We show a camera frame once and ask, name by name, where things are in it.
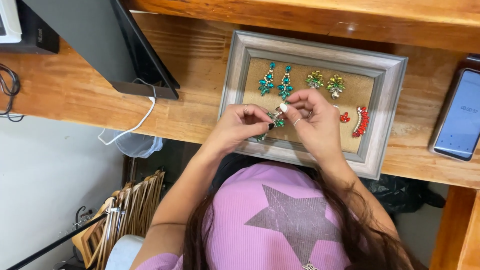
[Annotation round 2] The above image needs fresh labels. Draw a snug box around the rack of wooden hangers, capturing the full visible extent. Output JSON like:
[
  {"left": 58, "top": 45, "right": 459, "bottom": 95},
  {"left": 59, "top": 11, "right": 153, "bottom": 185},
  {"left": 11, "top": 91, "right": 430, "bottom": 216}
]
[{"left": 71, "top": 170, "right": 166, "bottom": 270}]

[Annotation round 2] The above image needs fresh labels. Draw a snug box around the person's left hand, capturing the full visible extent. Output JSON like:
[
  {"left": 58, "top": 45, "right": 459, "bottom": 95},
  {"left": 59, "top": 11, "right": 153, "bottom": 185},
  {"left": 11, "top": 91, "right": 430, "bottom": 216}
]
[{"left": 207, "top": 104, "right": 275, "bottom": 155}]

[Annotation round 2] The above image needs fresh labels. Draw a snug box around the black monitor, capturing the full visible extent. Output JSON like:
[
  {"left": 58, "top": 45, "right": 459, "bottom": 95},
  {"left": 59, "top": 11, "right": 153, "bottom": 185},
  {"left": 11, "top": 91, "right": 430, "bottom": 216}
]
[{"left": 22, "top": 0, "right": 181, "bottom": 100}]

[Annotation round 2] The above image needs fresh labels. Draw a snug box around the wooden shelf board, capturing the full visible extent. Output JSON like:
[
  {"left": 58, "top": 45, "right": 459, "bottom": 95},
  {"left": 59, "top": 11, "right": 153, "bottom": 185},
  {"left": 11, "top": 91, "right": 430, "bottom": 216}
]
[{"left": 124, "top": 0, "right": 480, "bottom": 54}]

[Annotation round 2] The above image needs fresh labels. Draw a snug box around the white device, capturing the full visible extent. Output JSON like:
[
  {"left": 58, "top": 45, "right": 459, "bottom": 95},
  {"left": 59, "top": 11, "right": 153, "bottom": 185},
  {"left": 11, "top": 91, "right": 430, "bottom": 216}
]
[{"left": 0, "top": 0, "right": 23, "bottom": 44}]

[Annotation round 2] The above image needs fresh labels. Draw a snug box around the black cable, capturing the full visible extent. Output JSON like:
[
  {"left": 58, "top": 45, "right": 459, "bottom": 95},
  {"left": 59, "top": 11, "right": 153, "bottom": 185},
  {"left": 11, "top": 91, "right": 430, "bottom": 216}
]
[{"left": 0, "top": 63, "right": 25, "bottom": 123}]

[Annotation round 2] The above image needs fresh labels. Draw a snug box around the smartphone with dark case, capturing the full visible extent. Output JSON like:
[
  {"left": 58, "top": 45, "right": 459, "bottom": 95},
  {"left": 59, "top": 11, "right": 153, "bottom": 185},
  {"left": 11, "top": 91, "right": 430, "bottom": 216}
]
[{"left": 428, "top": 67, "right": 480, "bottom": 162}]

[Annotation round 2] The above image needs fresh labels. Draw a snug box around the green yellow flower earring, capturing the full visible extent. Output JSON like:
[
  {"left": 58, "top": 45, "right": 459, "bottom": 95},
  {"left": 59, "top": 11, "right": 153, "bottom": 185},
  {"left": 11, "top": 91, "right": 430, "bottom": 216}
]
[
  {"left": 305, "top": 70, "right": 325, "bottom": 89},
  {"left": 326, "top": 74, "right": 346, "bottom": 100}
]

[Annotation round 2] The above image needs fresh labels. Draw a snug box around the pink star print shirt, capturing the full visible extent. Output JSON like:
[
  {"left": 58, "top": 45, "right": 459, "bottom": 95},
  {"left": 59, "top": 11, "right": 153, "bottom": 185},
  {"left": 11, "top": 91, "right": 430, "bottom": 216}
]
[{"left": 135, "top": 161, "right": 359, "bottom": 270}]

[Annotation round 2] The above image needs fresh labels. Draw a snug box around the white round object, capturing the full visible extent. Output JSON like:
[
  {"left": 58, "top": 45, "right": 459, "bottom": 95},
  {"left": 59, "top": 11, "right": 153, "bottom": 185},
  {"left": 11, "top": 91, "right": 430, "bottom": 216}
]
[{"left": 105, "top": 235, "right": 146, "bottom": 270}]

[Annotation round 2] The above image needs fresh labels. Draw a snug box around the small red rhinestone earring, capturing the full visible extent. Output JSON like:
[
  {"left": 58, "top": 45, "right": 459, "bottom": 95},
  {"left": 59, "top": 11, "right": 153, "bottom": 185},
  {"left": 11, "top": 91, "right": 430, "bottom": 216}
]
[{"left": 333, "top": 104, "right": 351, "bottom": 124}]

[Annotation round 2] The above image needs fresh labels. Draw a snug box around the teal rhinestone drop earring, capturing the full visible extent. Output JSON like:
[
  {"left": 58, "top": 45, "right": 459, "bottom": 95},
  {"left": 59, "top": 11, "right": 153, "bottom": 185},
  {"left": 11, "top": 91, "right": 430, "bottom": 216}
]
[
  {"left": 258, "top": 62, "right": 276, "bottom": 96},
  {"left": 277, "top": 65, "right": 294, "bottom": 101}
]

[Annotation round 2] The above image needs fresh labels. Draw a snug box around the black box device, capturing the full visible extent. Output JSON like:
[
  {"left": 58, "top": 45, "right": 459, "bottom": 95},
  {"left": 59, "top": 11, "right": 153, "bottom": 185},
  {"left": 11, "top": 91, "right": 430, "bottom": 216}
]
[{"left": 0, "top": 0, "right": 60, "bottom": 55}]

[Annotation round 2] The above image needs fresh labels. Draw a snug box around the wooden table leg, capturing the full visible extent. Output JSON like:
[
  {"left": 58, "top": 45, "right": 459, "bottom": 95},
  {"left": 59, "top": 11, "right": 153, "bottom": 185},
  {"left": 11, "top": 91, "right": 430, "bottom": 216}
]
[{"left": 429, "top": 185, "right": 480, "bottom": 270}]

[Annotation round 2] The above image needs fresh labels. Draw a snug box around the green rhinestone earring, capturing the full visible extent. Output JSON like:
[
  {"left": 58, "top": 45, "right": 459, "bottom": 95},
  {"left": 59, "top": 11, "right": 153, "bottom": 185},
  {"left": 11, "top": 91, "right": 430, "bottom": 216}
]
[{"left": 256, "top": 110, "right": 286, "bottom": 142}]

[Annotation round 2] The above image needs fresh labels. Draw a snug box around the black metal rail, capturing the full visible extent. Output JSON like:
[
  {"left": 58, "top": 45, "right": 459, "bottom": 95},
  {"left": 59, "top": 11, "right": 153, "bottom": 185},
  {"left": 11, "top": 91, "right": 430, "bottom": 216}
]
[{"left": 5, "top": 212, "right": 109, "bottom": 270}]

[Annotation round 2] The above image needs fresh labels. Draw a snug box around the long red rhinestone earring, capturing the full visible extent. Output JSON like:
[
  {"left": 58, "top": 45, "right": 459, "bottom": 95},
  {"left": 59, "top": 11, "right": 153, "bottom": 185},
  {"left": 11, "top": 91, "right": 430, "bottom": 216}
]
[{"left": 352, "top": 106, "right": 370, "bottom": 138}]

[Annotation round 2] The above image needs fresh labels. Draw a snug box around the person's right hand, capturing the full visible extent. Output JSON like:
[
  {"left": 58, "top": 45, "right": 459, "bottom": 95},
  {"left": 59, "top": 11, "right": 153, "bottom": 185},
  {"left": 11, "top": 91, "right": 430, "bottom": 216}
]
[{"left": 279, "top": 89, "right": 343, "bottom": 163}]

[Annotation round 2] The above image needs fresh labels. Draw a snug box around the grey frame with burlap board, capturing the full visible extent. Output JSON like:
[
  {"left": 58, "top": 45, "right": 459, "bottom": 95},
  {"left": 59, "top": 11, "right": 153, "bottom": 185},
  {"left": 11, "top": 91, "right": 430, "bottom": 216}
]
[{"left": 218, "top": 30, "right": 409, "bottom": 181}]

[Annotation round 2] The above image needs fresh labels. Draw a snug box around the black plastic bag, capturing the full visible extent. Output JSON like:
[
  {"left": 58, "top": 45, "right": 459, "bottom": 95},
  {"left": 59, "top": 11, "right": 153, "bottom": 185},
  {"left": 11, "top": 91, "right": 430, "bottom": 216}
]
[{"left": 359, "top": 175, "right": 447, "bottom": 215}]

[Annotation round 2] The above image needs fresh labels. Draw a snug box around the white cable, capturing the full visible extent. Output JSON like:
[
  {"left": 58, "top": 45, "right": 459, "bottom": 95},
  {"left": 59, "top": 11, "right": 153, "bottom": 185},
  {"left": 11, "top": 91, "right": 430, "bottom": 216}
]
[{"left": 98, "top": 78, "right": 157, "bottom": 146}]

